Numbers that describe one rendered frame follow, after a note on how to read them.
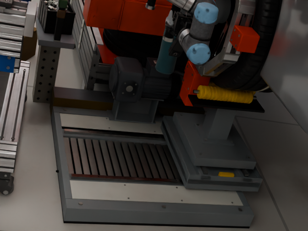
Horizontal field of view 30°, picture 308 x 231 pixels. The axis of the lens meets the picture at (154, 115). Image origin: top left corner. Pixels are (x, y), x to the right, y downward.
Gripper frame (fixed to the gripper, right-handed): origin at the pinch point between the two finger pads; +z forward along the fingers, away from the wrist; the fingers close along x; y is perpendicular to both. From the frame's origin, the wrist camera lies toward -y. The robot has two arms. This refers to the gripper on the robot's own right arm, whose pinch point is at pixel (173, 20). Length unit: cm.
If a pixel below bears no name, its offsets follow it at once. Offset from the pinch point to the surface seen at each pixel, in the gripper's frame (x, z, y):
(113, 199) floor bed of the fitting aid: 11, -16, -75
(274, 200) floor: -74, -2, -83
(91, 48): 13, 77, -49
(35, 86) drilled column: 39, 73, -73
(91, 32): 13, 85, -44
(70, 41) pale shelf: 28, 56, -38
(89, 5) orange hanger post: 21, 61, -21
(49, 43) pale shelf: 38, 54, -39
